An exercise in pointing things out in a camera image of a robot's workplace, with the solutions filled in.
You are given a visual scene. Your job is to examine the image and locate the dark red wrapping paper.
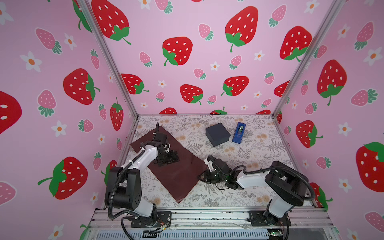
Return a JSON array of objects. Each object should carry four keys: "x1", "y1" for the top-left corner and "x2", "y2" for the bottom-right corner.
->
[{"x1": 148, "y1": 126, "x2": 207, "y2": 203}]

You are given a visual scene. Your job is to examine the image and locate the dark navy gift box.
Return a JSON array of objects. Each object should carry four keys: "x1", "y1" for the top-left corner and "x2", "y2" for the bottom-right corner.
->
[{"x1": 206, "y1": 123, "x2": 231, "y2": 147}]

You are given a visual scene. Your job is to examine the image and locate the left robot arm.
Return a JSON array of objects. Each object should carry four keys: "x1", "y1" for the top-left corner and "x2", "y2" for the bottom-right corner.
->
[{"x1": 105, "y1": 133, "x2": 179, "y2": 220}]

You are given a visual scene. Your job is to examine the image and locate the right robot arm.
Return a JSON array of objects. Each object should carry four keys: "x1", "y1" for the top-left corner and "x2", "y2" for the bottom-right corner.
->
[{"x1": 198, "y1": 155, "x2": 316, "y2": 226}]

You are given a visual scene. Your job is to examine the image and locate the blue tape dispenser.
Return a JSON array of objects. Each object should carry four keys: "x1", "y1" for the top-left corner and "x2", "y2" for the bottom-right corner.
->
[{"x1": 232, "y1": 122, "x2": 246, "y2": 144}]

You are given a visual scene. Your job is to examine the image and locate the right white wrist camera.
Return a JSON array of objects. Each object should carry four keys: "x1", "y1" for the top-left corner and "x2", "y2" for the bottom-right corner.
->
[{"x1": 204, "y1": 158, "x2": 215, "y2": 172}]

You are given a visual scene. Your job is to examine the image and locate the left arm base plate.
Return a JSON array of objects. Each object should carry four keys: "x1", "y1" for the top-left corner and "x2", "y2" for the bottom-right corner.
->
[{"x1": 131, "y1": 212, "x2": 172, "y2": 228}]

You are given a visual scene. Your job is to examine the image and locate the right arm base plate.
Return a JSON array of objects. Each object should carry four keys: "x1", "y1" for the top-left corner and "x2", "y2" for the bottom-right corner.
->
[{"x1": 247, "y1": 211, "x2": 292, "y2": 227}]

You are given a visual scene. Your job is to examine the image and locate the aluminium rail frame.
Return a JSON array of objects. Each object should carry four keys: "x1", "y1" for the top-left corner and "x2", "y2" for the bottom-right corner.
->
[{"x1": 86, "y1": 207, "x2": 341, "y2": 240}]

